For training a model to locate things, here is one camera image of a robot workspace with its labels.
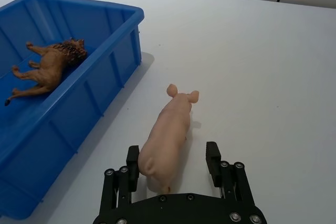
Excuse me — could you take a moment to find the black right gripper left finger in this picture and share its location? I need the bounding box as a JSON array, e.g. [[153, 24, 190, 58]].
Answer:
[[99, 145, 140, 216]]

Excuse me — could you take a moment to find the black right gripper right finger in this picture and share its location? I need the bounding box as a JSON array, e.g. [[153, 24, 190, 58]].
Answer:
[[205, 141, 256, 206]]

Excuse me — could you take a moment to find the pink toy pig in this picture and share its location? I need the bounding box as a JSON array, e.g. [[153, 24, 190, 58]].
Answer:
[[137, 83, 200, 194]]

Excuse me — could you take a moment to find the blue plastic bin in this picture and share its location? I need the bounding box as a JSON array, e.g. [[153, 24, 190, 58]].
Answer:
[[0, 0, 145, 221]]

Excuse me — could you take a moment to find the brown toy lion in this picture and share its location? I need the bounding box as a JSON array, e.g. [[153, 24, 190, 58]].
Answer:
[[4, 38, 88, 107]]

